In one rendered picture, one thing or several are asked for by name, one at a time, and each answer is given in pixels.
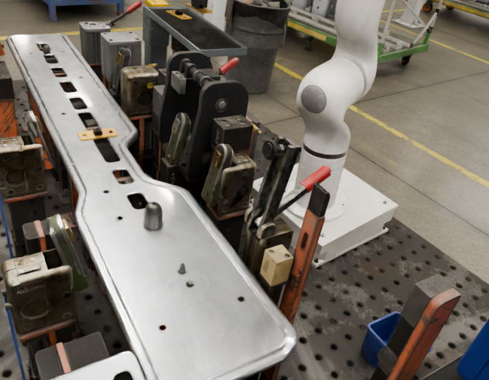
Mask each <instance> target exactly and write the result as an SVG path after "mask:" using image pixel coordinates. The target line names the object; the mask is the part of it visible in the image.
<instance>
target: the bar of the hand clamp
mask: <svg viewBox="0 0 489 380"><path fill-rule="evenodd" d="M299 152H301V147H300V146H299V145H298V144H297V143H296V142H295V141H293V140H292V139H291V138H290V137H288V136H278V137H277V140H276V142H274V141H272V140H268V141H266V142H265V143H264V145H263V147H262V153H263V156H264V157H265V158H266V159H267V160H269V162H268V165H267V169H266V171H265V174H264V177H263V180H262V182H261V186H260V189H259V191H258V195H257V198H256V200H255V204H254V207H253V208H252V212H251V215H250V217H249V221H248V224H247V225H248V227H249V228H252V227H258V226H257V225H256V224H255V218H256V217H257V216H260V215H261V214H263V216H262V218H261V221H260V224H259V227H258V230H257V232H256V237H257V238H258V233H259V229H260V228H261V227H262V226H263V225H264V224H265V223H268V222H273V221H274V218H275V215H276V214H277V210H278V208H279V205H280V202H281V200H282V197H283V194H284V191H285V190H286V186H287V184H288V181H289V178H290V176H291V173H292V170H293V167H294V166H295V162H296V160H297V157H298V154H299Z"/></svg>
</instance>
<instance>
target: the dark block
mask: <svg viewBox="0 0 489 380"><path fill-rule="evenodd" d="M252 130H253V124H251V123H250V122H249V121H248V120H247V119H246V118H244V117H243V116H242V115H235V116H229V117H223V118H214V119H213V121H212V134H211V141H210V142H211V146H212V157H213V155H214V153H215V150H216V147H217V145H218V144H228V145H230V146H231V148H232V149H233V152H234V154H238V153H246V152H247V151H249V148H250V143H251V138H252ZM212 157H211V161H212Z"/></svg>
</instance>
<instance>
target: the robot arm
mask: <svg viewBox="0 0 489 380"><path fill-rule="evenodd" d="M385 1H386V0H337V4H336V9H335V28H336V32H337V45H336V49H335V52H334V55H333V57H332V58H331V59H330V60H329V61H327V62H325V63H323V64H322V65H320V66H317V67H316V68H315V69H313V70H311V71H310V72H309V73H307V75H306V76H305V77H304V78H303V80H302V82H301V84H300V86H299V89H298V93H297V107H298V111H299V112H300V114H301V117H302V118H303V120H304V125H305V131H304V138H303V143H302V147H301V154H300V159H299V163H298V171H297V176H296V180H294V181H291V182H289V183H288V184H287V186H286V190H285V191H284V194H283V197H284V196H286V195H287V194H288V193H290V192H291V191H292V190H293V189H294V188H296V187H297V186H299V185H300V183H301V182H302V181H303V180H305V179H306V178H307V177H308V176H309V175H311V174H312V173H314V172H315V171H316V170H318V169H319V168H320V167H321V166H322V165H324V166H325V167H326V166H328V167H329V168H330V169H331V172H330V173H331V176H330V177H328V178H327V179H326V180H324V181H323V182H321V183H320V185H321V186H322V187H323V188H324V189H325V190H326V191H327V192H329V193H330V200H329V204H328V207H327V210H326V212H325V221H324V222H331V221H334V220H336V219H338V218H339V217H341V216H342V215H343V214H344V212H345V210H346V207H347V201H346V198H345V197H344V195H343V193H342V192H341V191H340V190H339V189H338V186H339V183H340V180H341V174H342V171H343V168H344V162H345V159H346V156H347V150H348V147H349V144H350V129H349V127H348V126H347V125H346V124H345V122H344V116H345V113H346V111H347V109H348V108H349V107H350V106H351V105H353V104H354V103H355V102H357V101H358V100H360V99H361V98H362V97H364V96H365V95H366V94H367V93H368V91H369V90H370V88H371V86H372V84H373V82H374V78H375V75H376V70H377V36H378V28H379V23H380V19H381V14H382V11H383V9H384V4H385ZM200 3H201V4H203V7H204V8H207V3H208V0H191V6H193V7H195V8H200ZM311 192H312V191H310V192H309V193H306V194H305V195H304V196H302V197H301V198H299V199H298V200H297V201H296V202H295V203H294V204H292V205H291V206H290V207H288V208H287V209H286V210H287V211H289V212H290V213H291V214H292V215H293V216H296V217H298V218H299V219H303V220H304V214H305V212H306V209H307V206H308V203H309V200H310V195H311Z"/></svg>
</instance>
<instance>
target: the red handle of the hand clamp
mask: <svg viewBox="0 0 489 380"><path fill-rule="evenodd" d="M330 172H331V169H330V168H329V167H328V166H326V167H325V166H324V165H322V166H321V167H320V168H319V169H318V170H316V171H315V172H314V173H312V174H311V175H309V176H308V177H307V178H306V179H305V180H303V181H302V182H301V183H300V185H299V186H297V187H296V188H294V189H293V190H292V191H291V192H290V193H288V194H287V195H286V196H284V197H283V198H282V200H281V202H280V205H279V208H278V210H277V214H276V215H275V217H277V216H278V215H280V214H281V213H282V212H283V211H284V210H286V209H287V208H288V207H290V206H291V205H292V204H294V203H295V202H296V201H297V200H298V199H299V198H301V197H302V196H304V195H305V194H306V193H309V192H310V191H312V189H313V184H314V183H317V182H318V183H319V184H320V183H321V182H323V181H324V180H326V179H327V178H328V177H330V176H331V173H330ZM262 216H263V214H261V215H260V216H257V217H256V218H255V224H256V225H257V226H258V227H259V224H260V221H261V218H262Z"/></svg>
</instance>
